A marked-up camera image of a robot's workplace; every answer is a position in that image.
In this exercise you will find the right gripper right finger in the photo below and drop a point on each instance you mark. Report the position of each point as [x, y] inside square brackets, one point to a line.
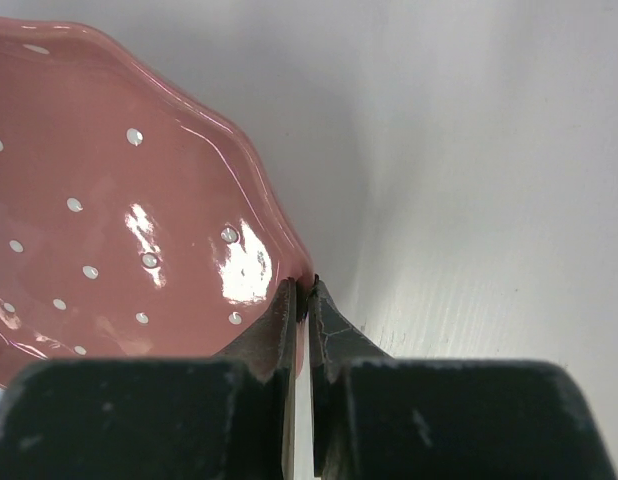
[378, 417]

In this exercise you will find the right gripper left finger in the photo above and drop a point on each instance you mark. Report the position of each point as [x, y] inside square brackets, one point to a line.
[229, 416]

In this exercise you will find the pink dotted plate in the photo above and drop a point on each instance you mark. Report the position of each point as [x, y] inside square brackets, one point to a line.
[134, 221]

